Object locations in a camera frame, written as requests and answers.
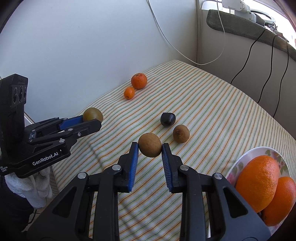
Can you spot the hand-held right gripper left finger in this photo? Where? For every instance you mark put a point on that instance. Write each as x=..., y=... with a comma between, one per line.
x=134, y=164

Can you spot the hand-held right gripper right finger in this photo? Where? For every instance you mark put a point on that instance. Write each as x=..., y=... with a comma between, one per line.
x=167, y=164

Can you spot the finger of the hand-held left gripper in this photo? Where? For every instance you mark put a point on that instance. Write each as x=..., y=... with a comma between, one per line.
x=71, y=122
x=87, y=128

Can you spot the greenish brown round fruit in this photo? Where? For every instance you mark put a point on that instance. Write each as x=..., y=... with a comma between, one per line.
x=92, y=113

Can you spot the brown kiwi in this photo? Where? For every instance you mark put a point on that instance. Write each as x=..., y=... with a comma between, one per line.
x=181, y=133
x=149, y=144

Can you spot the large oval orange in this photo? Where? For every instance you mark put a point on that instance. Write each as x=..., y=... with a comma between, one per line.
x=257, y=183

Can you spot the floral white plate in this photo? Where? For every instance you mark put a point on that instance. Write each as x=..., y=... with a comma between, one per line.
x=266, y=151

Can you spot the large round orange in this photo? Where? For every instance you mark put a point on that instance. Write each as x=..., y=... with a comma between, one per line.
x=283, y=204

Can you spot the person's left forearm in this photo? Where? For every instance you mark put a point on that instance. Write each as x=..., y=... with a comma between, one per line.
x=11, y=208

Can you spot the person's left hand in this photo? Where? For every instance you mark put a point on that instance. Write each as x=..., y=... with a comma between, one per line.
x=39, y=190

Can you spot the dark plum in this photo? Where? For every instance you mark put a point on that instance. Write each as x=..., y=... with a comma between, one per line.
x=167, y=119

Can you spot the tiny mandarin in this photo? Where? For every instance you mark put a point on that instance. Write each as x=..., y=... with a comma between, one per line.
x=129, y=93

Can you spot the medium mandarin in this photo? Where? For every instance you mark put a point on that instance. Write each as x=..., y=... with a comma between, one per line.
x=139, y=81

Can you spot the striped table cloth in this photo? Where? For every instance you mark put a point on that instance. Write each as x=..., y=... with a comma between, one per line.
x=208, y=104

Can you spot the grey sill cloth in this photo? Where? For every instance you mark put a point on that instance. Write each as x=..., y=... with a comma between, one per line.
x=231, y=23

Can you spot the white power strip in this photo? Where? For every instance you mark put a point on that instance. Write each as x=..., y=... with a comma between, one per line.
x=232, y=4

